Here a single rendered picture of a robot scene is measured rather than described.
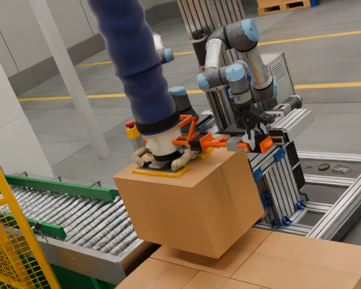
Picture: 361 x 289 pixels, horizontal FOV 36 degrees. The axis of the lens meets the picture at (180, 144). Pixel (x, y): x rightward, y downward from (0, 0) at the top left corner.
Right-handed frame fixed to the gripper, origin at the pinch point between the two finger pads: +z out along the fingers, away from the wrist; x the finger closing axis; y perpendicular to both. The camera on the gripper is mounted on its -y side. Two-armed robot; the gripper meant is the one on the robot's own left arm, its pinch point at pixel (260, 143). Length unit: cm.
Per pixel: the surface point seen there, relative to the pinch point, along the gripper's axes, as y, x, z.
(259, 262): 20, 5, 66
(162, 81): 51, -3, -29
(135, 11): 50, -2, -64
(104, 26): 60, 10, -63
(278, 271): 6, 8, 66
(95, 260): 119, 36, 66
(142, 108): 57, 9, -21
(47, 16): 380, -162, -41
